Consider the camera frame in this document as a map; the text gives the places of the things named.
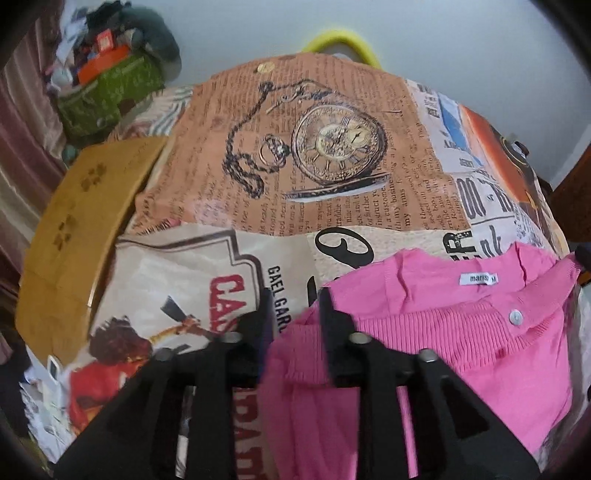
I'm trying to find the green patterned storage box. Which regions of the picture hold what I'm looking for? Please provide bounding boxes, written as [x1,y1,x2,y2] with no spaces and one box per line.
[56,51,167,137]

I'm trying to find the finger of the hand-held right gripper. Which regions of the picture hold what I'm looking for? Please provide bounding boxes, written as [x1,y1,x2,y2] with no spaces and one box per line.
[575,244,591,289]

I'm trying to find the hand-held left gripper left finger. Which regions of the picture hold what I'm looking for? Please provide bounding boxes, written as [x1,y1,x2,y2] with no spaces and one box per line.
[53,288,278,480]

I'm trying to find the orange box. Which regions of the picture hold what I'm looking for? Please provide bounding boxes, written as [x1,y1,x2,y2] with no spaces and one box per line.
[76,44,132,86]

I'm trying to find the newspaper print bed sheet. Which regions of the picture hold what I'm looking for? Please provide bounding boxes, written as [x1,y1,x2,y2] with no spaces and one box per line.
[51,52,571,480]

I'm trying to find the yellow foam tube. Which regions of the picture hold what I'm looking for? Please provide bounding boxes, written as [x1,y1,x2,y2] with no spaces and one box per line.
[302,30,382,70]

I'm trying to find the striped satin curtain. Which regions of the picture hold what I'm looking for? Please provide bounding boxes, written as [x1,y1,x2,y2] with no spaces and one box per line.
[0,23,70,301]

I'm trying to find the bamboo lap desk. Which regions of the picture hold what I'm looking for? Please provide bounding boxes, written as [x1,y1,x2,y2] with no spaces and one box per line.
[14,136,169,365]

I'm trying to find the pink buttoned cardigan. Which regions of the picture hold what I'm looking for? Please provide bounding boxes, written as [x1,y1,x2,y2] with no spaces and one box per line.
[259,242,583,480]

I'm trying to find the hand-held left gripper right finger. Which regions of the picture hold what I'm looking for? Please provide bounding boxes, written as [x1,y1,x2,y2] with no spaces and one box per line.
[318,287,541,480]

